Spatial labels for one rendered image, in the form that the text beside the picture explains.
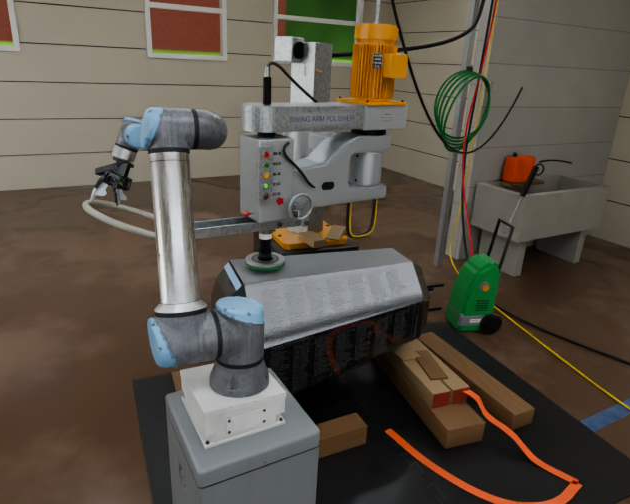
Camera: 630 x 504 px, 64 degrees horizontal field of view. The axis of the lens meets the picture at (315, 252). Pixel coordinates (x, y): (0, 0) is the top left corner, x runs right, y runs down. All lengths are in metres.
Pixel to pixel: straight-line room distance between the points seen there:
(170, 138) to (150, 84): 7.06
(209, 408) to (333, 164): 1.59
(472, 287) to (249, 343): 2.72
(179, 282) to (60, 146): 7.02
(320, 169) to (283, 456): 1.54
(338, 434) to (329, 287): 0.76
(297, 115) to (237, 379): 1.42
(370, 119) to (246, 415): 1.76
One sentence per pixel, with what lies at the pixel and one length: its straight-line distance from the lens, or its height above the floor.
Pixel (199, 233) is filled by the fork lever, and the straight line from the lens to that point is 2.49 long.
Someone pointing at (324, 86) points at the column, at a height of 1.79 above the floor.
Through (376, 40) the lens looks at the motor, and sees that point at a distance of 2.85.
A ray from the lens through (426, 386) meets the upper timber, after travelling 3.03.
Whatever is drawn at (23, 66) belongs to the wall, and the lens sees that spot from 8.29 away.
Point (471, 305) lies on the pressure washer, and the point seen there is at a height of 0.24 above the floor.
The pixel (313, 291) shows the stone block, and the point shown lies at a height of 0.79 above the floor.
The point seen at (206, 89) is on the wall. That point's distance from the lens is 8.70.
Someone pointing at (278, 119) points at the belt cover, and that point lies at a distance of 2.50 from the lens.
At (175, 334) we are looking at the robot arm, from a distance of 1.48.
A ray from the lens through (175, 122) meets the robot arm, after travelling 1.49.
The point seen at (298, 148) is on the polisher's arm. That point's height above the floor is 1.40.
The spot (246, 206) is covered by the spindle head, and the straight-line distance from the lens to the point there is 2.65.
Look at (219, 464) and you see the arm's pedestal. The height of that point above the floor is 0.85.
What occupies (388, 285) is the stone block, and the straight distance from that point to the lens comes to 2.88.
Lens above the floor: 1.94
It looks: 21 degrees down
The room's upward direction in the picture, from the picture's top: 3 degrees clockwise
